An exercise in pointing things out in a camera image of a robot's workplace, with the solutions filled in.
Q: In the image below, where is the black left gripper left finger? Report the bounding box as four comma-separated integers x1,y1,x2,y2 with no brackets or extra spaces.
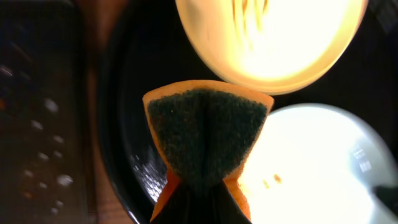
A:
150,184,202,224

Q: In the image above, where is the yellow plate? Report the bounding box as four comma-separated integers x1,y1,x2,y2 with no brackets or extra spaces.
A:
175,0,368,95

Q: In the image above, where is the black rectangular tray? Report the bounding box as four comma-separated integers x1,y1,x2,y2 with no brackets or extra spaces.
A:
1,1,89,223

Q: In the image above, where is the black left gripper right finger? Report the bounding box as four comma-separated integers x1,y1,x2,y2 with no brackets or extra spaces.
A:
201,182,251,224

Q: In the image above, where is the black round tray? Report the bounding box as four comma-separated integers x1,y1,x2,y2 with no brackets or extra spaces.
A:
97,1,397,223

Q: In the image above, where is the light blue plate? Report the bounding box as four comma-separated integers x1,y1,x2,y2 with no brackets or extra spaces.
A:
239,103,397,224

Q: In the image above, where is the orange green scrub sponge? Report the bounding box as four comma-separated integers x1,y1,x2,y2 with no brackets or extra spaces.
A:
142,80,274,221

